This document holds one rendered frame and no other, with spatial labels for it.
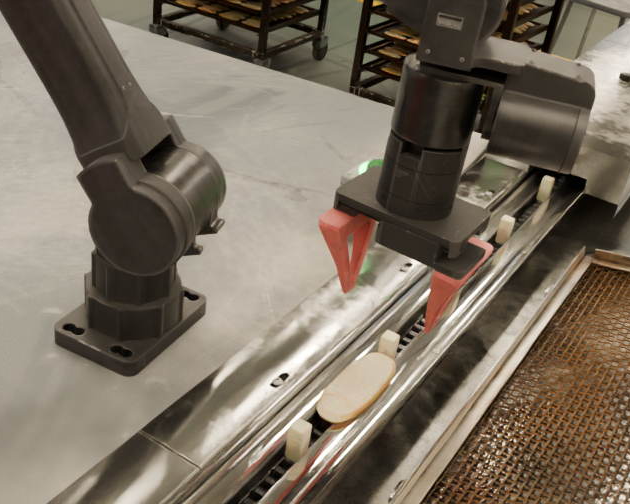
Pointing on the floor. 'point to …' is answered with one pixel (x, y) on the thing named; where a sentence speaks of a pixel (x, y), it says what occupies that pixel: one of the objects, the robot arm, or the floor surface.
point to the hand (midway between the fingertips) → (390, 301)
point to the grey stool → (604, 11)
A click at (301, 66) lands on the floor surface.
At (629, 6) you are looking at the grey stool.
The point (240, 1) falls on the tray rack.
